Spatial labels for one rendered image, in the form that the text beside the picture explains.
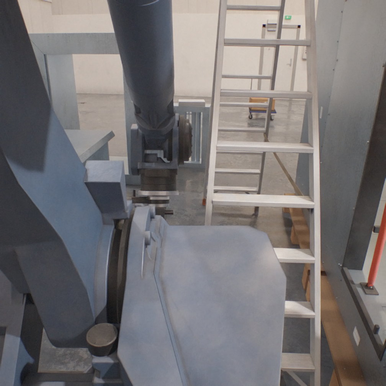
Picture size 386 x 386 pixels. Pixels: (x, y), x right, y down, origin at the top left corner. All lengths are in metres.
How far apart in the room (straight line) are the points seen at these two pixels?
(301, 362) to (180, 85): 10.39
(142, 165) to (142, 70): 0.40
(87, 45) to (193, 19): 7.83
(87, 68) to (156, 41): 11.55
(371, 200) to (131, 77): 1.32
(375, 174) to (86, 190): 1.38
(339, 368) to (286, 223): 1.66
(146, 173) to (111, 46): 2.65
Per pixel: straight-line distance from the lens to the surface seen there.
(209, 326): 0.64
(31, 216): 0.55
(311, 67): 1.60
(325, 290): 2.16
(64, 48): 3.86
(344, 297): 1.96
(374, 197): 1.82
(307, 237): 2.65
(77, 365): 1.93
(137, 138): 1.16
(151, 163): 1.13
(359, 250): 1.93
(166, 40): 0.77
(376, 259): 1.78
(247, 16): 11.28
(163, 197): 1.15
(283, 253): 1.52
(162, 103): 0.92
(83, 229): 0.66
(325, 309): 2.02
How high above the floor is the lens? 1.42
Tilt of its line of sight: 23 degrees down
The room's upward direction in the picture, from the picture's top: 1 degrees clockwise
